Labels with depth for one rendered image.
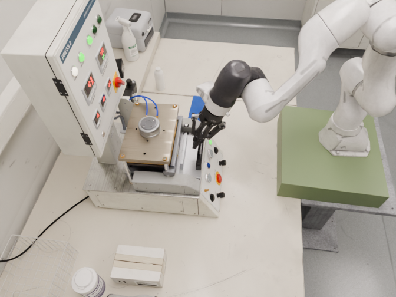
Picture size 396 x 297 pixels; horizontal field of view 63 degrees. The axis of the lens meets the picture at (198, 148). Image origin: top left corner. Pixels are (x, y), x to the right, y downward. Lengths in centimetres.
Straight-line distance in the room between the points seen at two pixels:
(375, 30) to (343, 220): 158
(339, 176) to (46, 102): 113
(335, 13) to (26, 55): 77
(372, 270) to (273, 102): 158
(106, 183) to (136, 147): 24
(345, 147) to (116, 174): 97
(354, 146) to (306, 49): 67
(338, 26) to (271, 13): 269
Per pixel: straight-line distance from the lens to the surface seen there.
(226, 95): 96
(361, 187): 149
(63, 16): 96
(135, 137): 120
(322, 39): 97
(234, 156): 156
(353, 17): 98
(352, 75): 132
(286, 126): 155
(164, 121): 123
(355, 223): 241
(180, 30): 363
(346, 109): 138
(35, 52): 86
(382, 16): 103
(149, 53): 205
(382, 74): 123
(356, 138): 150
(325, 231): 230
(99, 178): 135
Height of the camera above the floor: 203
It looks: 54 degrees down
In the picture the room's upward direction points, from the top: 2 degrees counter-clockwise
